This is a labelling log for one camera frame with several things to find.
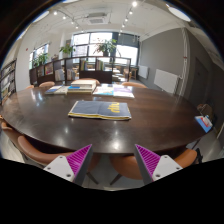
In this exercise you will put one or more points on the blue book left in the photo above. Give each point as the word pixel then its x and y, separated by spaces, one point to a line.
pixel 57 90

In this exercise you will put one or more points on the folded dark blue towel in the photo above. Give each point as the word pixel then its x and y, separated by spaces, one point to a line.
pixel 100 110

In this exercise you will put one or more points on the potted plant centre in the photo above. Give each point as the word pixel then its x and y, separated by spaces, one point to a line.
pixel 106 47

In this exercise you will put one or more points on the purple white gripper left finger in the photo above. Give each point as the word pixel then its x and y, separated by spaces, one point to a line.
pixel 72 167

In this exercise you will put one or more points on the large dark round table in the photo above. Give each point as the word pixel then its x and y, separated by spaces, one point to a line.
pixel 159 121

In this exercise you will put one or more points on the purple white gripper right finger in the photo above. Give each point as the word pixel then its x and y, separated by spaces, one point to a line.
pixel 152 166

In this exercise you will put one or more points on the purple magazine far right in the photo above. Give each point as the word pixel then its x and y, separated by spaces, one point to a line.
pixel 123 91

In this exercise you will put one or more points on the brown chair front right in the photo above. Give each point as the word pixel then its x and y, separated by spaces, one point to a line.
pixel 127 165

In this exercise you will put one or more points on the potted plant left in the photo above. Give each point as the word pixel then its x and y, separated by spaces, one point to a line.
pixel 67 50

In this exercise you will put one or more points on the white wall radiator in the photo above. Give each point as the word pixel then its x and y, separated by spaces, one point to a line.
pixel 166 81

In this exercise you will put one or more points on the brown chair back left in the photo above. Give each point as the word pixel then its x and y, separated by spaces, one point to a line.
pixel 47 84

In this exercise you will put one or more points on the brown chair far left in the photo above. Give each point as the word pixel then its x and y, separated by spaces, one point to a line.
pixel 11 133

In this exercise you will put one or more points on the ceiling air conditioner unit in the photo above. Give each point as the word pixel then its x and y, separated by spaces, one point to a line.
pixel 96 18

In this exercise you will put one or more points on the stack of books centre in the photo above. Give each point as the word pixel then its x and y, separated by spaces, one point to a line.
pixel 82 86

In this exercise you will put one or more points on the potted plant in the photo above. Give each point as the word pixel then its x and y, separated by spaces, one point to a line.
pixel 106 47
pixel 67 50

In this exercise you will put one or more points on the tall bookshelf left wall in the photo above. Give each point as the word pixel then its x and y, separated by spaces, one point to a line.
pixel 7 80

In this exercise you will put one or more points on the dark wooden bookshelf divider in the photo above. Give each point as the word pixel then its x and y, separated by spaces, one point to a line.
pixel 105 69

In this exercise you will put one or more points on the brown chair front left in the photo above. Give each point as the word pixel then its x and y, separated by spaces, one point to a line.
pixel 44 159

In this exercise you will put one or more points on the brown chair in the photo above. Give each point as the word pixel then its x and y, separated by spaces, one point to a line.
pixel 133 84
pixel 11 133
pixel 44 159
pixel 47 84
pixel 127 165

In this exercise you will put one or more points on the light magazine right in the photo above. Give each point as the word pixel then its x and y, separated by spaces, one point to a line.
pixel 103 91

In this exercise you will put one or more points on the brown chair back right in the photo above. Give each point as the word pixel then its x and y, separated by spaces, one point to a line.
pixel 133 84

